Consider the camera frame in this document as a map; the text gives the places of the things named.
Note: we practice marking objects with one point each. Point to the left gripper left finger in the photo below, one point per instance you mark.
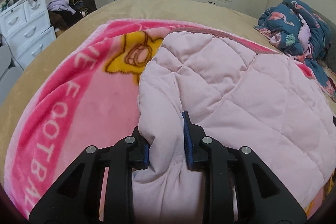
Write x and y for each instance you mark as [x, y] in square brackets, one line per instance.
[97, 186]

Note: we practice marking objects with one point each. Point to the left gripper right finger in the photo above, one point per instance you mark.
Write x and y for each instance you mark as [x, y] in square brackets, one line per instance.
[239, 186]

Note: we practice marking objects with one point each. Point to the pink quilted jacket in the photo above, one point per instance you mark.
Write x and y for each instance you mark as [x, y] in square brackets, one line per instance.
[239, 97]

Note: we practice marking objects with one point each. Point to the lilac clothes pile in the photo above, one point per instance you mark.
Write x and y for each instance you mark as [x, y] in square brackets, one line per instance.
[60, 5]

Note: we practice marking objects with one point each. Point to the pink cartoon fleece blanket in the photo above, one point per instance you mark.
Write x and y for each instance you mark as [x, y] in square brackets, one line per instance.
[92, 99]

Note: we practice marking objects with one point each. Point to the grey chair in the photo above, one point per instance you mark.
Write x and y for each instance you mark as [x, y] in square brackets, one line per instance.
[9, 72]

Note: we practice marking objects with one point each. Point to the teal flamingo quilt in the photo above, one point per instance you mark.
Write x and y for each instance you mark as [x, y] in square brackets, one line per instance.
[296, 30]

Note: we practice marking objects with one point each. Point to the beige bed cover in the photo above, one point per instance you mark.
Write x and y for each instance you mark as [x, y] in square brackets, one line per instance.
[185, 10]

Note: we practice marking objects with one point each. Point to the white drawer cabinet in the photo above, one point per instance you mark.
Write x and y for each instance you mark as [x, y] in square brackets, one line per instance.
[26, 28]

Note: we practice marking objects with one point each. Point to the black bag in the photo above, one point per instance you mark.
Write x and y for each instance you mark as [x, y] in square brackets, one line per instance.
[87, 6]

